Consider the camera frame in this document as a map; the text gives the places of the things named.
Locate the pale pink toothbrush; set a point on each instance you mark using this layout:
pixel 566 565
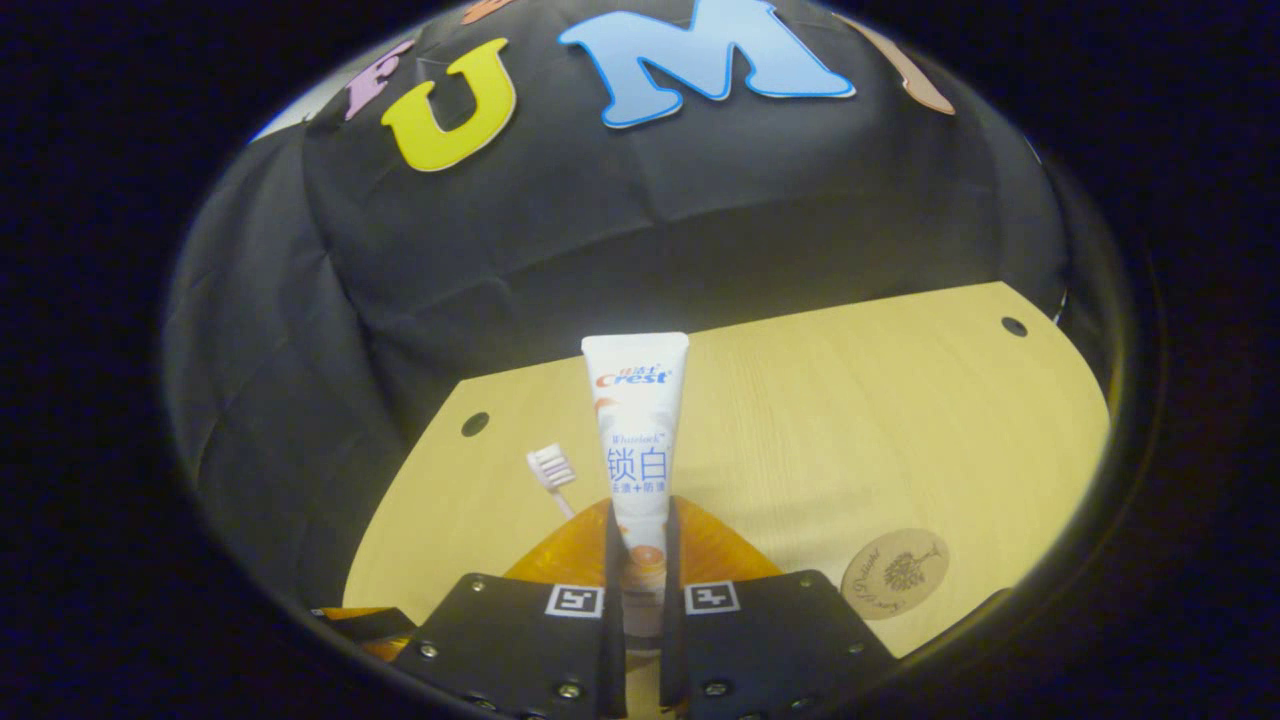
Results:
pixel 551 466

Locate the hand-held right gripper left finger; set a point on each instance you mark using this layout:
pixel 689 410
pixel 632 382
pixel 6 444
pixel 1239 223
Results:
pixel 613 560

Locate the black backdrop cloth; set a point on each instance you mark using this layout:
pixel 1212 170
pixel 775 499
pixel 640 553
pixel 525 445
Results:
pixel 500 250

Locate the white toothpaste tube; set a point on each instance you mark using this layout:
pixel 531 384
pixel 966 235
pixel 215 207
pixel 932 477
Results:
pixel 637 420

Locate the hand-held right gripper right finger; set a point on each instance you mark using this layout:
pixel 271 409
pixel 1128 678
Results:
pixel 672 560

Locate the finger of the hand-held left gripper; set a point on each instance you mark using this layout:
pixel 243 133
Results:
pixel 370 625

